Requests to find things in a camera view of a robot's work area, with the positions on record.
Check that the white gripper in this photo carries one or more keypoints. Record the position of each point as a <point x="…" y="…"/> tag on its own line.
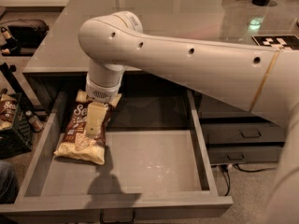
<point x="102" y="90"/>

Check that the brown sea salt chip bag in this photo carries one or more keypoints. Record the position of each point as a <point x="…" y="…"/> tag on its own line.
<point x="76" y="144"/>

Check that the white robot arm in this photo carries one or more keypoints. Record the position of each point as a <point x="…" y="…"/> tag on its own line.
<point x="261" y="80"/>

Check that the open grey top drawer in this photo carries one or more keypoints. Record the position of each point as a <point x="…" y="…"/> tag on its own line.
<point x="156" y="167"/>

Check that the chip bag in crate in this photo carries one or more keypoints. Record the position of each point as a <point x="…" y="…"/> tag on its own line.
<point x="8" y="107"/>

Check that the black bag on floor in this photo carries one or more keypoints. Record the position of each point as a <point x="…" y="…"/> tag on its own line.
<point x="23" y="36"/>

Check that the upper right grey drawer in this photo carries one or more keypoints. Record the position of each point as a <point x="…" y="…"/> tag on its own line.
<point x="210" y="108"/>

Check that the middle right grey drawer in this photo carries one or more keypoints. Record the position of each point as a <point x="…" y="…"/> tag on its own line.
<point x="243" y="133"/>

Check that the lower right grey drawer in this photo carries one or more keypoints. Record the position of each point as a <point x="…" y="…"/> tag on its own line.
<point x="243" y="154"/>

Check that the small brown bottle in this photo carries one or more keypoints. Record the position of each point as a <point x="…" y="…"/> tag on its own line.
<point x="34" y="121"/>

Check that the black plastic crate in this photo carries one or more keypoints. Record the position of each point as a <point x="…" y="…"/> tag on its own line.
<point x="16" y="139"/>

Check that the blue jeans knee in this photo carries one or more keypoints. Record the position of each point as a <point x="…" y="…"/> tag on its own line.
<point x="9" y="186"/>

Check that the black white fiducial marker board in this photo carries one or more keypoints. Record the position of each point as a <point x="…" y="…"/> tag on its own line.
<point x="277" y="41"/>

